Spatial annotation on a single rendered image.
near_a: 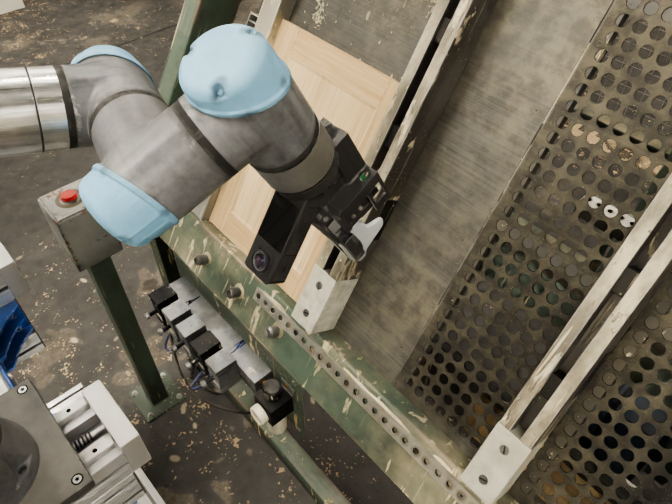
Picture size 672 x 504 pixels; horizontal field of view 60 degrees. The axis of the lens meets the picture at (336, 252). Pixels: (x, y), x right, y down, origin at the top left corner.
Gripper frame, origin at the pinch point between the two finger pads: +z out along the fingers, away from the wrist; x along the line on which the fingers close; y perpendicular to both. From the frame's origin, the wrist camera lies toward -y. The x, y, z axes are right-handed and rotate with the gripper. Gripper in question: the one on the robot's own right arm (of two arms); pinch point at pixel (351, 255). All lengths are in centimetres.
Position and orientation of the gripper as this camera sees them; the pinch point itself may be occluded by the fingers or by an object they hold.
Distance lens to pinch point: 73.4
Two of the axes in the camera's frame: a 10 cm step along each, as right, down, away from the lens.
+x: -6.7, -5.4, 5.1
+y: 6.6, -7.5, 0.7
